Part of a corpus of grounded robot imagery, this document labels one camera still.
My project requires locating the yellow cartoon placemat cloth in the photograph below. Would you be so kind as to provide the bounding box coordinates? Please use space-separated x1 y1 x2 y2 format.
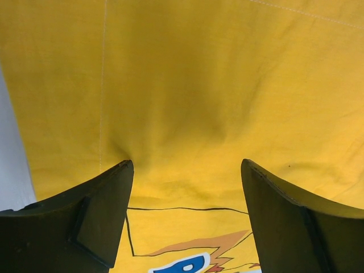
1 1 363 272

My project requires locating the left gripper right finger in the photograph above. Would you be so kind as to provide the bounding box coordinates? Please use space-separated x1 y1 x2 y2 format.
241 159 363 272

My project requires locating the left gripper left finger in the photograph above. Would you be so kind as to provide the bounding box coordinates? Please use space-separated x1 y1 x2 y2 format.
1 160 134 272

